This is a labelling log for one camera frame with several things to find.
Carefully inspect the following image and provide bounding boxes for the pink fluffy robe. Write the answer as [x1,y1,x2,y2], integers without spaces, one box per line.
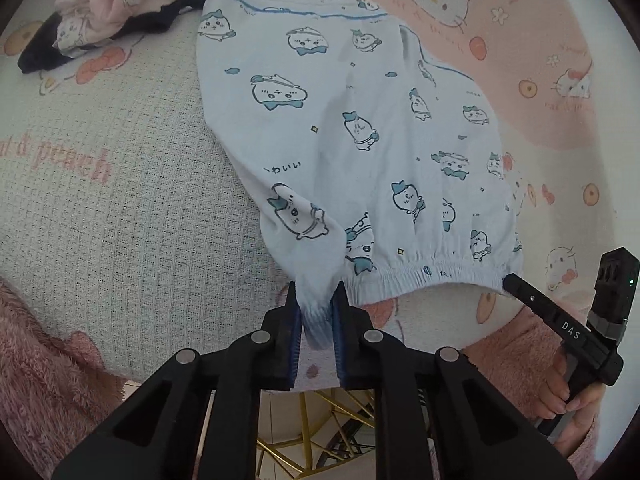
[0,275,568,461]

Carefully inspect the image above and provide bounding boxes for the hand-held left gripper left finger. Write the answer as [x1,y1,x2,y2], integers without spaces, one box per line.
[52,280,303,480]

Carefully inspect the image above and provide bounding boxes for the pink cartoon print garment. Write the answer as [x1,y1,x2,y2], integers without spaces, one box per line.
[52,0,236,56]

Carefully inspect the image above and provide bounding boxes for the white cartoon print shorts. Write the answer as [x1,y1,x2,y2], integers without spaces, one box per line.
[195,0,523,351]

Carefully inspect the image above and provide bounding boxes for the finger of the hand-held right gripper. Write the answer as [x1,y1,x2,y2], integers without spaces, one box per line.
[502,273,551,313]

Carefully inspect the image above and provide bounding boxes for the person's right hand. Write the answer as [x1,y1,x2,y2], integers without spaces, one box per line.
[545,350,603,455]

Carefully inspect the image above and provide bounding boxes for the pink cat print blanket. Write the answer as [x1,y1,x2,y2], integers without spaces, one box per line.
[0,0,640,396]

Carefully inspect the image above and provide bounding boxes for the black garment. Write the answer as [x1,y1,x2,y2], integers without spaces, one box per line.
[17,0,266,76]

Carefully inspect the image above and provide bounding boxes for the gold wire frame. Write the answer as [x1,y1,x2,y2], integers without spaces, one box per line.
[255,390,381,480]

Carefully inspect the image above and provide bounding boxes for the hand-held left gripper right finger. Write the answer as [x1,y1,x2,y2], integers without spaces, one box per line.
[332,281,576,480]

